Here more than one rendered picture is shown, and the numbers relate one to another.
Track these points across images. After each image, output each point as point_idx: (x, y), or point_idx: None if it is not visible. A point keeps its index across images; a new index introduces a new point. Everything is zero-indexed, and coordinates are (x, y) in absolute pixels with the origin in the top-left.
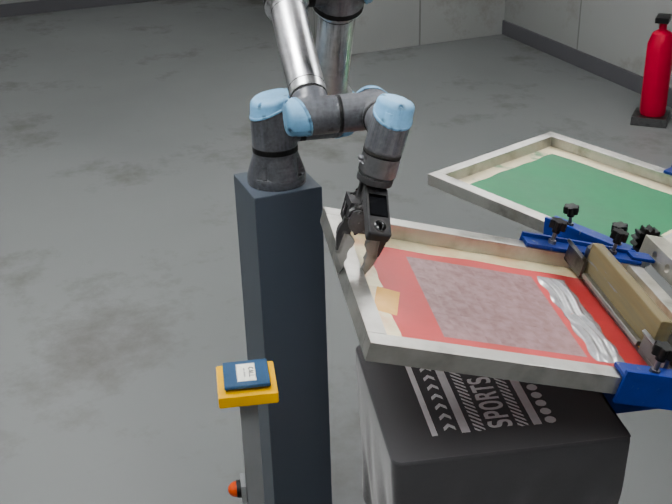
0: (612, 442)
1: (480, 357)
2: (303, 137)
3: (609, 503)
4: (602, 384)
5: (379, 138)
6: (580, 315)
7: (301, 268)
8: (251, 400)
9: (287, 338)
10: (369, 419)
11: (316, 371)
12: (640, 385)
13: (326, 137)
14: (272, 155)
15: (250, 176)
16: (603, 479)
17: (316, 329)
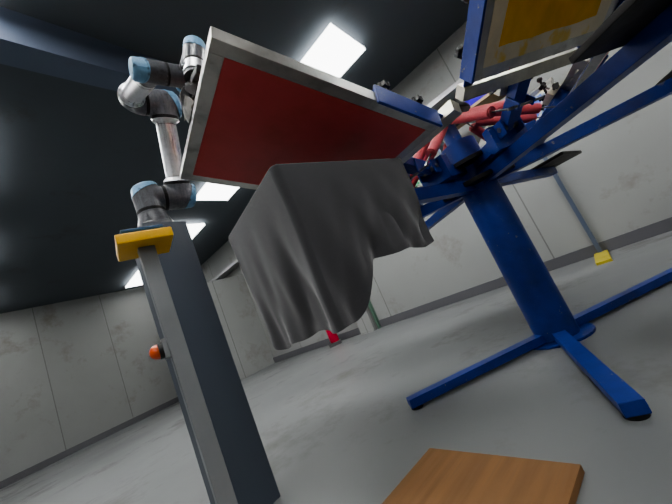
0: (393, 159)
1: (291, 58)
2: (167, 200)
3: (416, 205)
4: (367, 93)
5: (189, 48)
6: None
7: (186, 267)
8: (147, 234)
9: (189, 315)
10: (250, 238)
11: (218, 339)
12: (384, 93)
13: (181, 201)
14: (149, 207)
15: (138, 225)
16: (403, 184)
17: (208, 308)
